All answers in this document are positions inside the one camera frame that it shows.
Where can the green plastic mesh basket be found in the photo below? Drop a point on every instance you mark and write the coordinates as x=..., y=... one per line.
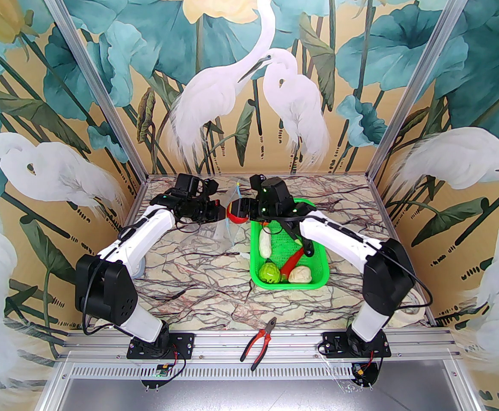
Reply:
x=290, y=284

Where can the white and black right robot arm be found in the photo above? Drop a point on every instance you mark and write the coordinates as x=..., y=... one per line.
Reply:
x=343, y=240

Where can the small green circuit board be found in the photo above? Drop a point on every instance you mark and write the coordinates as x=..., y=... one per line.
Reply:
x=161, y=370

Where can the yellow power connector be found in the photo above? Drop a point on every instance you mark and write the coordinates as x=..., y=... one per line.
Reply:
x=359, y=370

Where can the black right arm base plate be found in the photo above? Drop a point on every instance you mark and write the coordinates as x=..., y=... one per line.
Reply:
x=335, y=343

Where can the clear zip-top bag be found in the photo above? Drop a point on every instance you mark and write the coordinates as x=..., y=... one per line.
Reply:
x=226, y=234

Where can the red toy apple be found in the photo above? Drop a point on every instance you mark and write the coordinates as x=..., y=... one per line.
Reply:
x=237, y=217

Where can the vented metal panel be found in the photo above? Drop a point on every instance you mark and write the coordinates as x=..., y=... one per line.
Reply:
x=253, y=394

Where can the aluminium frame rail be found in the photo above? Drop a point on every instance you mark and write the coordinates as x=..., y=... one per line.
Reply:
x=232, y=341

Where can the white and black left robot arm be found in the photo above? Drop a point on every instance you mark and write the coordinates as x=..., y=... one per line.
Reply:
x=117, y=246

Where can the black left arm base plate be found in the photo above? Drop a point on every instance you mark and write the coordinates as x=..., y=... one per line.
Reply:
x=181, y=343

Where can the red toy chili pepper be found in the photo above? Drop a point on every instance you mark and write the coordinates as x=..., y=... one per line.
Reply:
x=290, y=263

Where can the green toy artichoke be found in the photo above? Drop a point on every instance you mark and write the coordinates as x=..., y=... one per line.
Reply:
x=270, y=273

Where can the white and blue kitchen timer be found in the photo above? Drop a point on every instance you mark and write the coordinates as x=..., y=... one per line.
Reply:
x=139, y=268

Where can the cream toy cauliflower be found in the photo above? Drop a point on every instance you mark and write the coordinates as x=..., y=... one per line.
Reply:
x=300, y=275

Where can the aluminium frame post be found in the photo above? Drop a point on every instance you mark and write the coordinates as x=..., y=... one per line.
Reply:
x=91, y=71
x=425, y=71

